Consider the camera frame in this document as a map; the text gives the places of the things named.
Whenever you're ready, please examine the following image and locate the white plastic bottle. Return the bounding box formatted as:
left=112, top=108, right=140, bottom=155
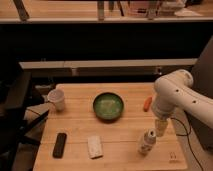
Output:
left=138, top=129, right=156, bottom=155

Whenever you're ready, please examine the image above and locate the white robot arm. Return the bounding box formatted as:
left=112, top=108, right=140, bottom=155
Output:
left=151, top=69, right=213, bottom=137

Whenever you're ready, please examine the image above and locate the orange carrot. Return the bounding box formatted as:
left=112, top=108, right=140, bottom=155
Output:
left=143, top=97, right=152, bottom=112

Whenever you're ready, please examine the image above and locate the green bowl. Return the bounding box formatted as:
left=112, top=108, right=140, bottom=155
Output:
left=93, top=92, right=124, bottom=121

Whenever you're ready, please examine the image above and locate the black remote control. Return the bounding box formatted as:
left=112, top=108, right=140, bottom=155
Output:
left=53, top=133, right=67, bottom=158

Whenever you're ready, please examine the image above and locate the white paper cup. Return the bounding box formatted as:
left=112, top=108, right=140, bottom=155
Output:
left=47, top=89, right=65, bottom=111

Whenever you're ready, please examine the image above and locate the dark chair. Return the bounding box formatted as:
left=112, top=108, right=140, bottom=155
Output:
left=0, top=63, right=49, bottom=171

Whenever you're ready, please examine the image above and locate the black cable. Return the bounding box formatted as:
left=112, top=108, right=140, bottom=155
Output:
left=170, top=116, right=204, bottom=171

